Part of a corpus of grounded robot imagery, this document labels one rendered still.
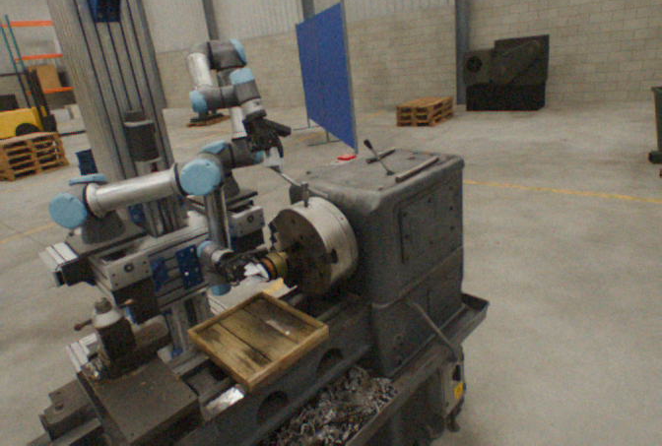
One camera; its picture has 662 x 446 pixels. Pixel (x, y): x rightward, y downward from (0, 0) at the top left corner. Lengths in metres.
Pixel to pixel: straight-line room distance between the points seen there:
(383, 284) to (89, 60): 1.33
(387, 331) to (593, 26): 9.88
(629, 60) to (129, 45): 10.05
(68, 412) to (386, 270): 0.97
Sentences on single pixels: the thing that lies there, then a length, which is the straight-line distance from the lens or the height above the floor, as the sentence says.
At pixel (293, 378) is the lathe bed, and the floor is 0.79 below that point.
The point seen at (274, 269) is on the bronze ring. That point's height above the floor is 1.09.
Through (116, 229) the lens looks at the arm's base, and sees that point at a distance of 1.71.
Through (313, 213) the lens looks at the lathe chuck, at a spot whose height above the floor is 1.22.
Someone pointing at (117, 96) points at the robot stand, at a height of 1.63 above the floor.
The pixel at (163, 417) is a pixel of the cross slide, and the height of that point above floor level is 0.97.
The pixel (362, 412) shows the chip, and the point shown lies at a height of 0.58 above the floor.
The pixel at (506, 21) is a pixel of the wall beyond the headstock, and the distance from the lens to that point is 11.35.
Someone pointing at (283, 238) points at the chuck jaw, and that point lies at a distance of 1.41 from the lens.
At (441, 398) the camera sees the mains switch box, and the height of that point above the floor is 0.29.
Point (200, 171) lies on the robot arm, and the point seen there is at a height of 1.39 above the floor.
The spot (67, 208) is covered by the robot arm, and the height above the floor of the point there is 1.34.
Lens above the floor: 1.71
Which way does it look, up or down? 19 degrees down
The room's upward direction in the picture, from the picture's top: 7 degrees counter-clockwise
